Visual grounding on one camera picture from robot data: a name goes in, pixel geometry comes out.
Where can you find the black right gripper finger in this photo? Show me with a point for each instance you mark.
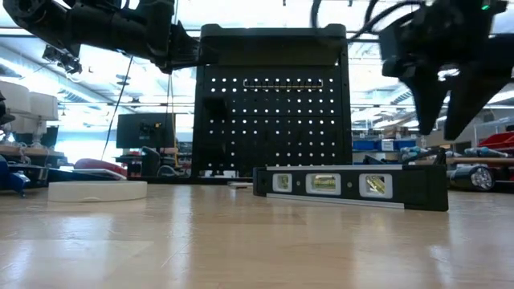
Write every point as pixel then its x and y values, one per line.
pixel 427 104
pixel 470 104

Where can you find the white tape roll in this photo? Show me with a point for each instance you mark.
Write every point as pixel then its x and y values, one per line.
pixel 96 190

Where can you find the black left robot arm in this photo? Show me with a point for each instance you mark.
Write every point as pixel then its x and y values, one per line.
pixel 100 28

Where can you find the blue storage bin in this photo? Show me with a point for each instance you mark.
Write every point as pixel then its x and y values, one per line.
pixel 405 144
pixel 363 145

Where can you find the red storage bin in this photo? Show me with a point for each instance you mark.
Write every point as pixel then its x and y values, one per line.
pixel 500 141

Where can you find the grey teal power tool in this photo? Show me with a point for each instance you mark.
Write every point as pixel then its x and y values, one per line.
pixel 482 152

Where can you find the wooden workbench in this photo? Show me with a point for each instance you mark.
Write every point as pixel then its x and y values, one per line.
pixel 482 161

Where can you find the black pegboard hook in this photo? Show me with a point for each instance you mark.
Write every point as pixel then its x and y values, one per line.
pixel 214 107

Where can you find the black flashlight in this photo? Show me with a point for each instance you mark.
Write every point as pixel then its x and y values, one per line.
pixel 478 178

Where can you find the black computer monitor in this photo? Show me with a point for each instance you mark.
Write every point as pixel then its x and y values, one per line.
pixel 132 132

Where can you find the black pegboard tool cart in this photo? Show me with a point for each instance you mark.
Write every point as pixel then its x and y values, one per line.
pixel 277 48

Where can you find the black office chair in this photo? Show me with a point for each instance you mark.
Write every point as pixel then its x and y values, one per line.
pixel 150 160

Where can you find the red hand tool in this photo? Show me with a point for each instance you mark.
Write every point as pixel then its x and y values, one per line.
pixel 96 164

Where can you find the blue caulking gun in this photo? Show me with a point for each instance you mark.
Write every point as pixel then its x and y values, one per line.
pixel 16 180

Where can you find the black hanging camera rig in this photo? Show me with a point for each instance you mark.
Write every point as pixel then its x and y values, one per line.
pixel 64 60

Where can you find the black aluminium table frame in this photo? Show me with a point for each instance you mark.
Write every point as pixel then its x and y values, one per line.
pixel 180 180

